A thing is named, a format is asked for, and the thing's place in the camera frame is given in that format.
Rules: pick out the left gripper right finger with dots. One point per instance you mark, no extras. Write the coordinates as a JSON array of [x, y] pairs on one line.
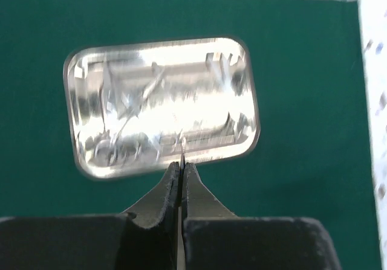
[[216, 238]]

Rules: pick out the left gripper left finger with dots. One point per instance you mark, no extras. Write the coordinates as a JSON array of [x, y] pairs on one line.
[[142, 237]]

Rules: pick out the dark green surgical cloth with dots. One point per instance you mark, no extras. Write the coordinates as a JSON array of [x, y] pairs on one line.
[[312, 158]]

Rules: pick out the steel instrument tray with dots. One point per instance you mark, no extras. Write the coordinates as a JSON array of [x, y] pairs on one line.
[[136, 108]]

